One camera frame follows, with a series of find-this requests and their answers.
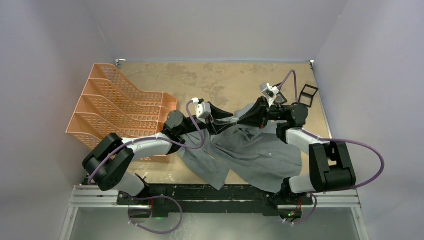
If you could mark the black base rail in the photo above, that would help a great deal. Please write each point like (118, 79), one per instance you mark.
(166, 198)

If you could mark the grey button-up shirt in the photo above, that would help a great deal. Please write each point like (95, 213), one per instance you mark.
(256, 155)

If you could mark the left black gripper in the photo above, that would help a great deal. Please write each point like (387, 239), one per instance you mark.
(212, 126)

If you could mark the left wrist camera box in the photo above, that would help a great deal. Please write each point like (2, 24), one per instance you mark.
(202, 110)

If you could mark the left black display frame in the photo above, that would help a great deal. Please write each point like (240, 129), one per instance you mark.
(278, 97)

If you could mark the orange plastic file organizer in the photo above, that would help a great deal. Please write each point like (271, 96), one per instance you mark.
(111, 103)

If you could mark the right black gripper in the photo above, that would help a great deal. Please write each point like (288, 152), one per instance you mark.
(253, 118)

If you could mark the black display frame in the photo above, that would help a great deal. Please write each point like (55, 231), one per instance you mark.
(307, 95)
(278, 97)

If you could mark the right black display frame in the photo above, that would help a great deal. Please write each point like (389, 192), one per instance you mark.
(307, 95)

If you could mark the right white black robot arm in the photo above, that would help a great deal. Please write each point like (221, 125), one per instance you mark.
(330, 165)

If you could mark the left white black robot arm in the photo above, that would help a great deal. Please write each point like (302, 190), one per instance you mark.
(107, 165)

